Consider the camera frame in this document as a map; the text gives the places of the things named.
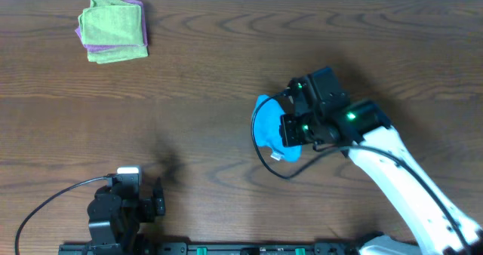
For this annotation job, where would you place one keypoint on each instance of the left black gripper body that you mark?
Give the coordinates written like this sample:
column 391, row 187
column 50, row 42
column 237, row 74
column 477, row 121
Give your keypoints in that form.
column 152, row 206

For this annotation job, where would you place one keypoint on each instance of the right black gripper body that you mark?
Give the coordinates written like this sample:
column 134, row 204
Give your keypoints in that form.
column 302, row 131

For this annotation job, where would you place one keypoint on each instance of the blue microfiber cloth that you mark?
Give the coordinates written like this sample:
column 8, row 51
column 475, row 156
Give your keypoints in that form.
column 267, row 132

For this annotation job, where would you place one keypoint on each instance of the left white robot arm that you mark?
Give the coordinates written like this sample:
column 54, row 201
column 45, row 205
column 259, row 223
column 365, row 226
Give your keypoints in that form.
column 116, row 213

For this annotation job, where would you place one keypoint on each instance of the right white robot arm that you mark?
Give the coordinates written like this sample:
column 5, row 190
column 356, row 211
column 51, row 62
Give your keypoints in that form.
column 363, row 133

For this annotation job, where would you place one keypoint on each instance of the bottom green folded cloth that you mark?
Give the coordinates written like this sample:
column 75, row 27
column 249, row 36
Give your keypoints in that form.
column 115, row 55

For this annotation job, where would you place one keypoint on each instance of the green folded cloth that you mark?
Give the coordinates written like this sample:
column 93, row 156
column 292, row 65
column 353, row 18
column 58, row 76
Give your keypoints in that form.
column 111, row 22
column 115, row 55

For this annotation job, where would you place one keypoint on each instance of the purple folded cloth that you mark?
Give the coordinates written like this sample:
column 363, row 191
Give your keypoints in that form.
column 98, row 48

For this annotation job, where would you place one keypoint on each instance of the top green folded cloth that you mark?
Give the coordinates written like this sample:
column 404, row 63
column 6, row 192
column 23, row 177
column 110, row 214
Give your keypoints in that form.
column 111, row 22

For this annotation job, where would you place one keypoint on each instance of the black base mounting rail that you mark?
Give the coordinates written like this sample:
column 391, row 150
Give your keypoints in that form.
column 181, row 248

